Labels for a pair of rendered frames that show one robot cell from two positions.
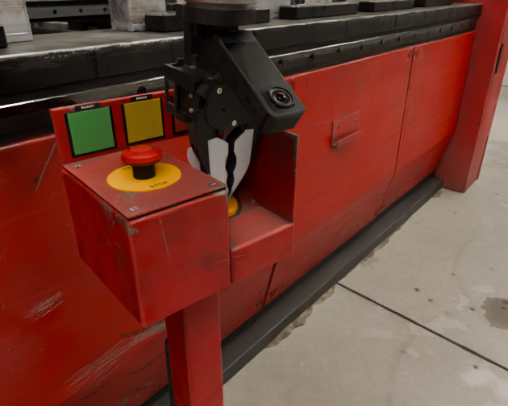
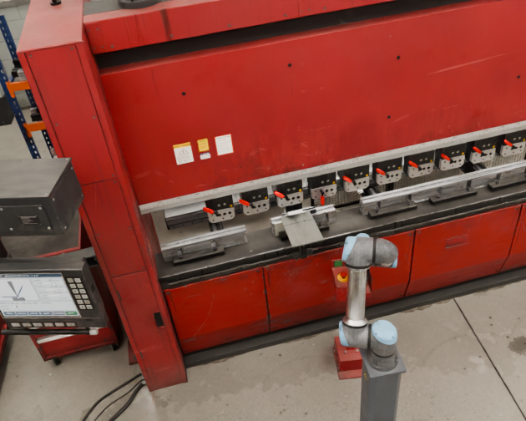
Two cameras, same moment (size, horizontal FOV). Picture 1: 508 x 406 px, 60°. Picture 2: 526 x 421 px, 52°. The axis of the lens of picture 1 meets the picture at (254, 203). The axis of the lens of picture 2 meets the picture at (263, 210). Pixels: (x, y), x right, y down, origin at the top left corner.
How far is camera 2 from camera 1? 2.73 m
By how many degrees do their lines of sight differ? 36
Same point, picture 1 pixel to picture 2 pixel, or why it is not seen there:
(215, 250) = not seen: hidden behind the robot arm
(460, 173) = not seen: outside the picture
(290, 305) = (419, 300)
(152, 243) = (340, 291)
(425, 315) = (481, 329)
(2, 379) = (311, 293)
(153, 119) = not seen: hidden behind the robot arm
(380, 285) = (473, 307)
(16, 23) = (332, 219)
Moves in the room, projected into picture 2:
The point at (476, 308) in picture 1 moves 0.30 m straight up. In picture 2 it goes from (510, 337) to (519, 307)
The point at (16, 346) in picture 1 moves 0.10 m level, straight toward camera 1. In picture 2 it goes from (316, 288) to (317, 300)
